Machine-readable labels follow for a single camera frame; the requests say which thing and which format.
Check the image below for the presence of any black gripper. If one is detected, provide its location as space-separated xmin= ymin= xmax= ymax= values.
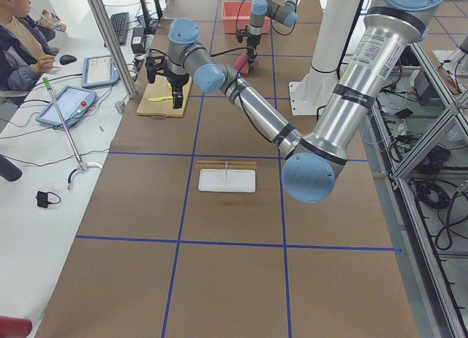
xmin=235 ymin=27 xmax=261 ymax=56
xmin=145 ymin=56 xmax=189 ymax=110

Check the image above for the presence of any pink microfiber cloth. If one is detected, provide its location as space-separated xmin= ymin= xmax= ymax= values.
xmin=234 ymin=53 xmax=260 ymax=75

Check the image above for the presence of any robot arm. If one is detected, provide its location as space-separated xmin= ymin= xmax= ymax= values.
xmin=146 ymin=0 xmax=444 ymax=203
xmin=235 ymin=0 xmax=301 ymax=64

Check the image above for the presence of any bamboo cutting board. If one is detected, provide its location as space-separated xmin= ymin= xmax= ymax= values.
xmin=136 ymin=77 xmax=192 ymax=118

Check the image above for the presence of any yellow plastic knife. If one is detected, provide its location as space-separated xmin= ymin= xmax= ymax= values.
xmin=148 ymin=96 xmax=173 ymax=102

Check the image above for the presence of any pink plastic bin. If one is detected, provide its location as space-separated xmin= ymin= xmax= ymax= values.
xmin=222 ymin=1 xmax=268 ymax=34

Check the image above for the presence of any upper teach pendant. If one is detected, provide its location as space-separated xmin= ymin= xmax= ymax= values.
xmin=81 ymin=55 xmax=120 ymax=89

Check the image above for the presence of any teach pendant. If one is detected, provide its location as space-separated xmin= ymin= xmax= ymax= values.
xmin=81 ymin=55 xmax=120 ymax=89
xmin=36 ymin=86 xmax=97 ymax=127

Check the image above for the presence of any black keyboard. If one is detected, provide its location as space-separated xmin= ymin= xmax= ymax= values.
xmin=110 ymin=12 xmax=129 ymax=45

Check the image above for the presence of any lower teach pendant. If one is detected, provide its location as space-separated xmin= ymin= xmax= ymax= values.
xmin=36 ymin=86 xmax=97 ymax=127

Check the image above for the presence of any black computer mouse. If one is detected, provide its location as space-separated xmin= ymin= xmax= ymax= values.
xmin=59 ymin=54 xmax=77 ymax=66

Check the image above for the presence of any metal reacher stick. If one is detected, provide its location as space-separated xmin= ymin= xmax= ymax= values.
xmin=42 ymin=77 xmax=103 ymax=190

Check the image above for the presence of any seated person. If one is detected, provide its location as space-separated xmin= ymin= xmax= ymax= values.
xmin=1 ymin=0 xmax=59 ymax=91

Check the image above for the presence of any red cylinder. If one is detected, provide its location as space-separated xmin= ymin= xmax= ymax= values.
xmin=0 ymin=315 xmax=32 ymax=338

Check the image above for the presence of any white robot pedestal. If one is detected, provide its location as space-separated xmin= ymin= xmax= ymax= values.
xmin=290 ymin=0 xmax=364 ymax=116

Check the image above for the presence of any aluminium frame post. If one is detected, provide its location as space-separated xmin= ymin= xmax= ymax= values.
xmin=87 ymin=0 xmax=137 ymax=99

